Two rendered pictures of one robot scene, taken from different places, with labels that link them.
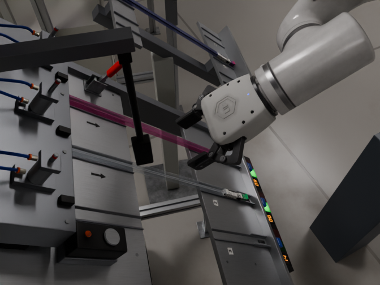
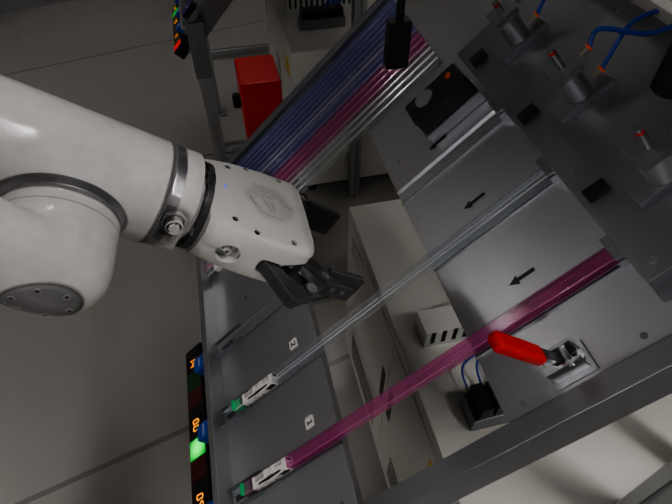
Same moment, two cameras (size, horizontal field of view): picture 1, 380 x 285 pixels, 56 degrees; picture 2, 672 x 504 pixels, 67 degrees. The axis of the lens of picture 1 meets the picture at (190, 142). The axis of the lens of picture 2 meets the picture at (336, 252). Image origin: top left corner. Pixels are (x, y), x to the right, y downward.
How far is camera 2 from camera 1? 0.73 m
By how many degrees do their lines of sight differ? 78
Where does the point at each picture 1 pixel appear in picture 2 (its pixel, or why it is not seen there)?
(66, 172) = (495, 83)
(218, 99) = (280, 223)
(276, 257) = (210, 328)
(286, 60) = (140, 139)
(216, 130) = (290, 192)
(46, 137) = (542, 89)
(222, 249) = not seen: hidden behind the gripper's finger
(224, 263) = not seen: hidden behind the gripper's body
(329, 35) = (42, 98)
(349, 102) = not seen: outside the picture
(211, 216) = (302, 309)
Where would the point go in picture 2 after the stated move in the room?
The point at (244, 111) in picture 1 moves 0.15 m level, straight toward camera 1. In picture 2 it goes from (239, 175) to (288, 88)
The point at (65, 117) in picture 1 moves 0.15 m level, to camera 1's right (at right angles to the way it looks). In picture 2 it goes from (541, 139) to (372, 139)
